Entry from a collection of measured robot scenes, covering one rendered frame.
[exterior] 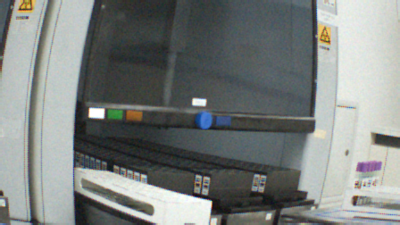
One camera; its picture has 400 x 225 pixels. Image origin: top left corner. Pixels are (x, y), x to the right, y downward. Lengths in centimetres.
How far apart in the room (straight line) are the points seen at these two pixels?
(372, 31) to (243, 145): 200
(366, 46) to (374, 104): 29
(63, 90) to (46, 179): 18
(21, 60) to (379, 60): 282
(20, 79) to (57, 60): 11
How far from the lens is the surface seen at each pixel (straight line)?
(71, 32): 178
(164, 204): 164
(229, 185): 204
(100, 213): 177
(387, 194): 175
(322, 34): 223
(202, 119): 194
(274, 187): 213
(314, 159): 224
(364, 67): 417
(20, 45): 170
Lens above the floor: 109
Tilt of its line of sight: 3 degrees down
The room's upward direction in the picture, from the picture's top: 6 degrees clockwise
